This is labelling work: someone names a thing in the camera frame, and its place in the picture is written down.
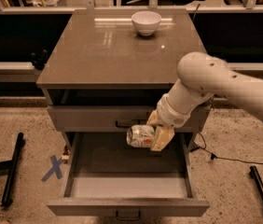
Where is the crushed 7up can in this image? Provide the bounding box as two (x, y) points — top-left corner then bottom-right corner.
(126, 125), (155, 148)

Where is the black floor cable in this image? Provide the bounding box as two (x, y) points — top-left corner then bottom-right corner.
(189, 132), (263, 166)

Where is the grey drawer cabinet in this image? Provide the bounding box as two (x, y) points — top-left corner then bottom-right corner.
(37, 9), (205, 146)

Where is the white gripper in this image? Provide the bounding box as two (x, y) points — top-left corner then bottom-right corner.
(146, 93), (191, 151)

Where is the white bowl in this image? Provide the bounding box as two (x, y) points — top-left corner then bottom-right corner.
(131, 11), (161, 36)

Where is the black clamp on ledge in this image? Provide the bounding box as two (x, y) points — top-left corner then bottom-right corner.
(31, 49), (48, 70)

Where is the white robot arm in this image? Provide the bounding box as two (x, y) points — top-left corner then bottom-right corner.
(147, 52), (263, 151)

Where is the blue tape cross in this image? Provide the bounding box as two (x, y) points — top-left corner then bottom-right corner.
(41, 155), (62, 182)

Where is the open grey middle drawer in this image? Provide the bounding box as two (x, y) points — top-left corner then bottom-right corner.
(48, 133), (210, 221)

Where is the black stand leg left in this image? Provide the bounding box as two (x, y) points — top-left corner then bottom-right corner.
(0, 133), (25, 208)

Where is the closed grey top drawer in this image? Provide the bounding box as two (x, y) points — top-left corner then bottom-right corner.
(47, 105), (212, 133)

